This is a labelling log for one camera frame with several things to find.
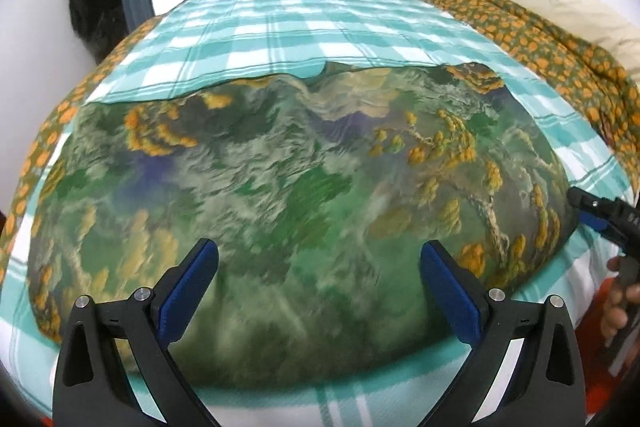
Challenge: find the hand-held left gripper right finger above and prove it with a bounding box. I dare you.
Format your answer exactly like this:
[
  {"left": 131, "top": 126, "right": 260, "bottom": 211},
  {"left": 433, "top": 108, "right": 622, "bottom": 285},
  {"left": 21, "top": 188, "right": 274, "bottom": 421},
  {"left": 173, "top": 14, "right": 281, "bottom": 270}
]
[{"left": 420, "top": 241, "right": 587, "bottom": 427}]

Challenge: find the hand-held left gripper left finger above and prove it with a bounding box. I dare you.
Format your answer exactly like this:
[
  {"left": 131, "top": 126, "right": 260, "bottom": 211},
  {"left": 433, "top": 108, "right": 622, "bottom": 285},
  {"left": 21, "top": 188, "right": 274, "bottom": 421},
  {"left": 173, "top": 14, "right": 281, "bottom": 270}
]
[{"left": 52, "top": 238, "right": 220, "bottom": 427}]

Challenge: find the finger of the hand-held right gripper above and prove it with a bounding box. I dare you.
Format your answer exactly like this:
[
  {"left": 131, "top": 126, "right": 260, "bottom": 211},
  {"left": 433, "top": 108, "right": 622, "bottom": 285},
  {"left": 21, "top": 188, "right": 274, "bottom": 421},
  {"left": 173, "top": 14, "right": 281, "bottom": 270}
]
[{"left": 567, "top": 186, "right": 623, "bottom": 234}]

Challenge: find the green landscape printed cloth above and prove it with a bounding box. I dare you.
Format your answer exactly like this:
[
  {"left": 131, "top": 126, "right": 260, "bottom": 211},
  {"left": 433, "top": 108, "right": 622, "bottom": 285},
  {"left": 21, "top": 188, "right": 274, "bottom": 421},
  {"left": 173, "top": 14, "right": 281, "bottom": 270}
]
[{"left": 27, "top": 61, "right": 571, "bottom": 390}]

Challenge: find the person's right hand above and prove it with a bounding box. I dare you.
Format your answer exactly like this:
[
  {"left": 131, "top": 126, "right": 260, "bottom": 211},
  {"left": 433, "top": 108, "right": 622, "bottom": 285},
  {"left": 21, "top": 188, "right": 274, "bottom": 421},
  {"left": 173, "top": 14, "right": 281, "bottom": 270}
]
[{"left": 599, "top": 257, "right": 640, "bottom": 344}]

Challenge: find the orange red cloth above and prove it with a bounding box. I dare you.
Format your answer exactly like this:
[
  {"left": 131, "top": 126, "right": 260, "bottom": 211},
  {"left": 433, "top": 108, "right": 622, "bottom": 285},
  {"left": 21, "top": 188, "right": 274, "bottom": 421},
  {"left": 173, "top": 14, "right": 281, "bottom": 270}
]
[{"left": 570, "top": 277, "right": 640, "bottom": 427}]

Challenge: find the orange dotted green quilt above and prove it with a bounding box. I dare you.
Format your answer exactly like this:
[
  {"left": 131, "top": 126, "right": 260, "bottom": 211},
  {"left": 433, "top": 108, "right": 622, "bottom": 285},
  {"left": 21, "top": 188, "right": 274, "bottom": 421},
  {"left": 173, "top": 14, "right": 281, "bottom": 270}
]
[{"left": 407, "top": 0, "right": 640, "bottom": 172}]

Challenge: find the teal checkered bed sheet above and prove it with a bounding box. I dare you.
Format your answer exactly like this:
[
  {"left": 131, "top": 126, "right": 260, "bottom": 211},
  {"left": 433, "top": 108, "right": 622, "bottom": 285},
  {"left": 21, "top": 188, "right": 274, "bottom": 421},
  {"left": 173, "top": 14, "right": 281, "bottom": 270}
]
[{"left": 0, "top": 0, "right": 633, "bottom": 427}]

